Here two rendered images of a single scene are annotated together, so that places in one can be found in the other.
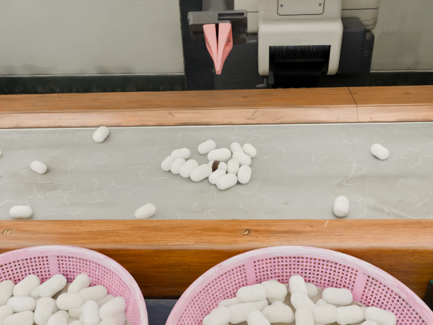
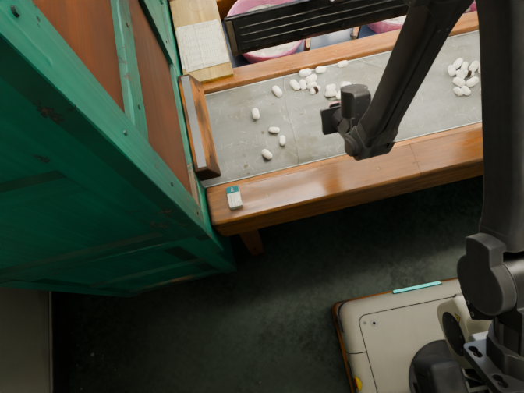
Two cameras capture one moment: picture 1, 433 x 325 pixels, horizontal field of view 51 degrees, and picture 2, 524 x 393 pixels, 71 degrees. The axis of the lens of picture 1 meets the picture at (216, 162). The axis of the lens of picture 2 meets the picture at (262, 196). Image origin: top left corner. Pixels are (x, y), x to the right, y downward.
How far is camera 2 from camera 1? 1.42 m
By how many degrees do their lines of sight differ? 75
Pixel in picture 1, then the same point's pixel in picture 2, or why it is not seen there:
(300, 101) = (447, 143)
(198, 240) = not seen: hidden behind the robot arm
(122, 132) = not seen: outside the picture
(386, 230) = (381, 40)
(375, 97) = (398, 159)
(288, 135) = (442, 117)
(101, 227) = not seen: hidden behind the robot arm
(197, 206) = (462, 49)
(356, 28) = (441, 364)
